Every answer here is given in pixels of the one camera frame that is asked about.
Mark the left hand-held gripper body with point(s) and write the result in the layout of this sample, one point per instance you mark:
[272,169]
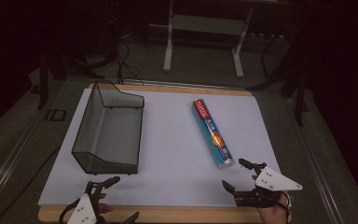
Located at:
[84,211]

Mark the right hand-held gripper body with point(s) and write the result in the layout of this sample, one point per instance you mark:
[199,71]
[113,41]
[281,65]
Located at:
[276,182]

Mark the person's left hand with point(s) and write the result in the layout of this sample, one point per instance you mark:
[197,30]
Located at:
[106,207]

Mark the person's right hand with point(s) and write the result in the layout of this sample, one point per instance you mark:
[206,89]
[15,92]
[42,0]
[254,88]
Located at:
[273,214]

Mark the white paper sheet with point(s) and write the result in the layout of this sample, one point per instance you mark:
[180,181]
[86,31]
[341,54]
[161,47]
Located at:
[174,140]

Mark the black stand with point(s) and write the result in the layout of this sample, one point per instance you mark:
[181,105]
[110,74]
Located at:
[43,84]
[299,93]

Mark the white metal stand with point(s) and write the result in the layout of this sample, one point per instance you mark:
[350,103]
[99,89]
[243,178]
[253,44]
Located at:
[205,25]

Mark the aluminium rail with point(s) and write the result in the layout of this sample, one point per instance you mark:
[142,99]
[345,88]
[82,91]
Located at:
[167,83]
[315,161]
[11,161]

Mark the black bracket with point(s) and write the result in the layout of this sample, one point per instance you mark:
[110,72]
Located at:
[56,115]

